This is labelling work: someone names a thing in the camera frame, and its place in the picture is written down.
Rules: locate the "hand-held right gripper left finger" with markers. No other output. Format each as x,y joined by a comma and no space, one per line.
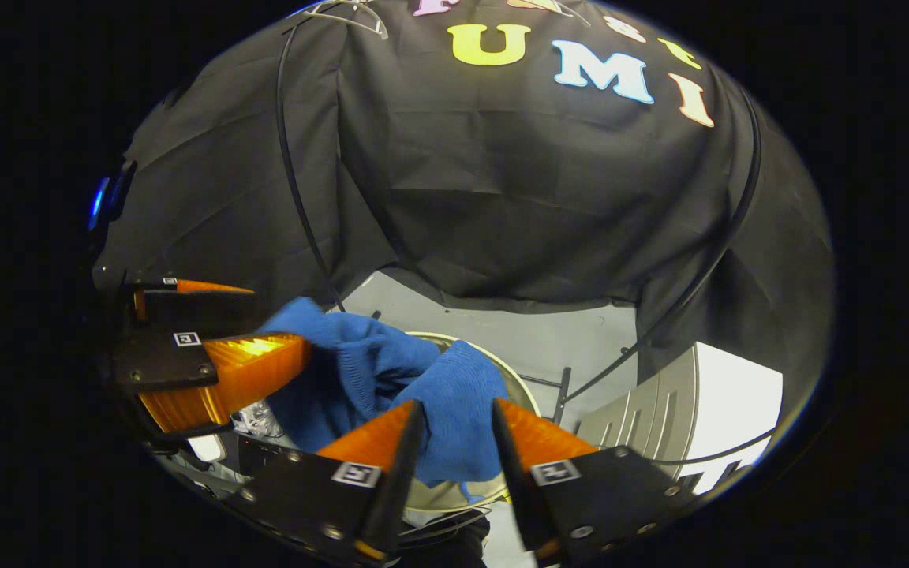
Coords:
395,473

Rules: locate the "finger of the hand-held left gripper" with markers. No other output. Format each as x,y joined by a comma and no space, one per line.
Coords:
170,359
202,308

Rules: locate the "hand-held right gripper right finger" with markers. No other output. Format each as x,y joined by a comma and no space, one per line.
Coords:
514,473

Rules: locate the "black backdrop cloth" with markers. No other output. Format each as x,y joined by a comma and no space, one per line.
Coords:
502,197

